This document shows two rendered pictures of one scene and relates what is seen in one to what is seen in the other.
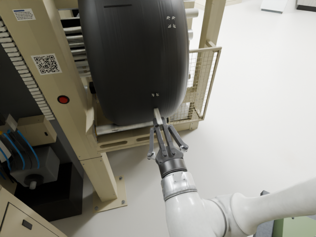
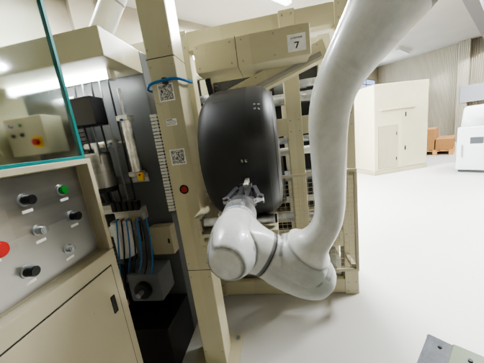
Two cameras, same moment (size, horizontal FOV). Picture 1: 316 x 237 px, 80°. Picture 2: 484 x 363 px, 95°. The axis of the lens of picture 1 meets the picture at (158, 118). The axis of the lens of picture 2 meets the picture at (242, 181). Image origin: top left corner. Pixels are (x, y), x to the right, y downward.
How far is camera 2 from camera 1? 0.48 m
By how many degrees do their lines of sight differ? 39
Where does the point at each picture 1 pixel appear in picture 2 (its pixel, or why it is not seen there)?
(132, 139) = not seen: hidden behind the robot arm
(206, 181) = not seen: outside the picture
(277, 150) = not seen: outside the picture
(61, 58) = (187, 152)
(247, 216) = (302, 236)
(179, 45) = (262, 120)
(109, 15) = (214, 106)
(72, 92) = (191, 182)
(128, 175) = (249, 336)
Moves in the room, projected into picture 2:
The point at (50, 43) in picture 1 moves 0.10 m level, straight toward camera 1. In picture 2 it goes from (182, 140) to (180, 140)
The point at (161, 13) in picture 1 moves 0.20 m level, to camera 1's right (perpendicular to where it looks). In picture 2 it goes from (249, 102) to (305, 91)
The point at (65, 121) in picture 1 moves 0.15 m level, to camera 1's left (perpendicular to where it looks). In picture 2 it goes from (182, 213) to (158, 213)
